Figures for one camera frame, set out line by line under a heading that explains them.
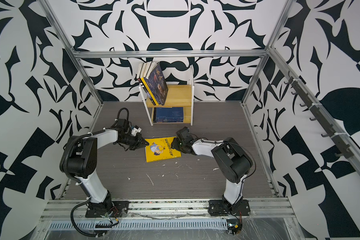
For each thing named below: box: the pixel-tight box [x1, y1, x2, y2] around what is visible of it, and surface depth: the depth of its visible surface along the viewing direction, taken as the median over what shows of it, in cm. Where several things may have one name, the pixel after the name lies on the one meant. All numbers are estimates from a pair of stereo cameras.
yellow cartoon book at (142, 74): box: [139, 62, 159, 106], surface depth 82 cm
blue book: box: [153, 107, 184, 123], surface depth 104 cm
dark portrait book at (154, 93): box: [143, 77, 163, 106], surface depth 84 cm
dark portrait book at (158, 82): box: [148, 62, 169, 106], surface depth 87 cm
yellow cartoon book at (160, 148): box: [145, 136, 182, 163], surface depth 93 cm
